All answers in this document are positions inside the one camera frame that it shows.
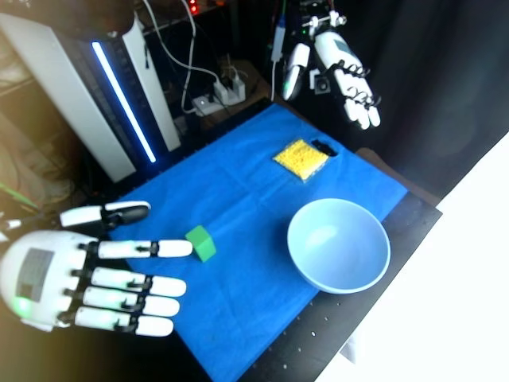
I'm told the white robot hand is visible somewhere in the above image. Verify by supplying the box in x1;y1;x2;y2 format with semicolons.
281;30;382;131
0;201;195;338

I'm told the green block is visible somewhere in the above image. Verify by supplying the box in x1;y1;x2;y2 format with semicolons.
185;224;218;263

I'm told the small black object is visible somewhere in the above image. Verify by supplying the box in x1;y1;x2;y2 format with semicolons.
309;138;340;158

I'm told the black curtain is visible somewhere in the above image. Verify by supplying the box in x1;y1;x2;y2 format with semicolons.
325;0;509;200

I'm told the white plug adapter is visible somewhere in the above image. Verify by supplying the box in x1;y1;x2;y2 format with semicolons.
212;73;247;105

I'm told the white power strip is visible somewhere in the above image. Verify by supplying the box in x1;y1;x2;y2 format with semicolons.
192;94;224;117

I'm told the blue cloth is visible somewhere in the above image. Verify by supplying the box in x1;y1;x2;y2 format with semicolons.
107;102;410;382

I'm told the white tower with blue light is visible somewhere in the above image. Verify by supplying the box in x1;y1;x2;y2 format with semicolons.
0;11;182;184

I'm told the light blue bowl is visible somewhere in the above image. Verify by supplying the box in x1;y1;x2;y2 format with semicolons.
286;197;392;295

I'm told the black wrist camera white bracket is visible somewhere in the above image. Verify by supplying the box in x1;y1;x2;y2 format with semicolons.
309;68;332;96

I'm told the white inline adapter with cable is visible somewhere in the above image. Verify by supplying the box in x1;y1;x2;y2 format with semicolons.
270;0;289;103

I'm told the white cable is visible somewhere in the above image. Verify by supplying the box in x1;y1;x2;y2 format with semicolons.
142;0;220;80
179;0;199;115

